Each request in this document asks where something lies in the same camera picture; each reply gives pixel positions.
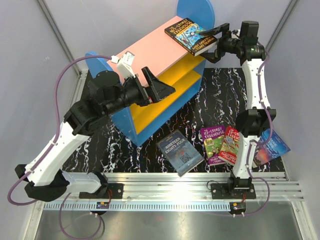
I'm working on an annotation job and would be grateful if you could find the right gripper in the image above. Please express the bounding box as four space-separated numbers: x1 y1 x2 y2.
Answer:
198 24 242 65

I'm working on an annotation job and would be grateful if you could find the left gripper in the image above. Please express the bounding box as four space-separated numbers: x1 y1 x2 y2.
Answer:
104 67 176 117

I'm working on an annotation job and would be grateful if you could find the black blue Treehouse book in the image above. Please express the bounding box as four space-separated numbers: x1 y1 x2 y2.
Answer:
164 18 218 57

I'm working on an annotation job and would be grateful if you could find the Nineteen Eighty-Four book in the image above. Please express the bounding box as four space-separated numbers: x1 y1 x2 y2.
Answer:
156 130 204 177

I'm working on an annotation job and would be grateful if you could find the red 13-Storey Treehouse book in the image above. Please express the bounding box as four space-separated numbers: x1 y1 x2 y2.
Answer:
218 126 240 166

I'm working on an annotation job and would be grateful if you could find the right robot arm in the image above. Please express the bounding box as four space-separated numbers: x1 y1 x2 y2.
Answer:
201 20 277 200

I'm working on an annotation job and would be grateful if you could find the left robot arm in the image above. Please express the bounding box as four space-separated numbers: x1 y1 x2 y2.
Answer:
15 67 176 202

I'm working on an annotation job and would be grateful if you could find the blue pink yellow bookshelf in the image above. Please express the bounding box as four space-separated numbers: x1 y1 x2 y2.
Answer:
84 0 216 147

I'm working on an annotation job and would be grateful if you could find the black marble pattern mat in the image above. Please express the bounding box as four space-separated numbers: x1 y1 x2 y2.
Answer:
61 67 286 174

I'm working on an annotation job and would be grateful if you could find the purple 117-Storey Treehouse book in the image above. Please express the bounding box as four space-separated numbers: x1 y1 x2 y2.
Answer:
200 125 226 166

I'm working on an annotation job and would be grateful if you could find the blue Jane Eyre book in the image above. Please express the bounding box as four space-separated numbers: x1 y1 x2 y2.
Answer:
252 129 291 168

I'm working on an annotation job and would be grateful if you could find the aluminium mounting rail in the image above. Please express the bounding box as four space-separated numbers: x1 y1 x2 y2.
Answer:
106 172 304 203

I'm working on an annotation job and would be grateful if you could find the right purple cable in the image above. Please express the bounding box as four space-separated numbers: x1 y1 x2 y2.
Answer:
246 49 272 216

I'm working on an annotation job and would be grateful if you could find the purple cable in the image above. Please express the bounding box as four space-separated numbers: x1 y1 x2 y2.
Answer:
7 55 116 237
246 49 272 216

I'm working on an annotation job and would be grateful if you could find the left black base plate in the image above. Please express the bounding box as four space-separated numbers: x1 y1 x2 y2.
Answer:
79 183 124 199

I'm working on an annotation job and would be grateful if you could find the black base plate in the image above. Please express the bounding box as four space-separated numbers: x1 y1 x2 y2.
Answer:
79 183 124 199
209 182 257 200

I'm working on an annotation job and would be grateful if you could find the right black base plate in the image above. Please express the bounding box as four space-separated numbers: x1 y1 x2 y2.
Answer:
209 182 257 200

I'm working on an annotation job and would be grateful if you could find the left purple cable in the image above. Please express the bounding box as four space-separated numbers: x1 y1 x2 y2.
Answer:
7 55 116 237

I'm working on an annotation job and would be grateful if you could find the white slotted cable duct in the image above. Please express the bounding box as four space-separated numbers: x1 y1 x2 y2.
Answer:
44 200 245 212

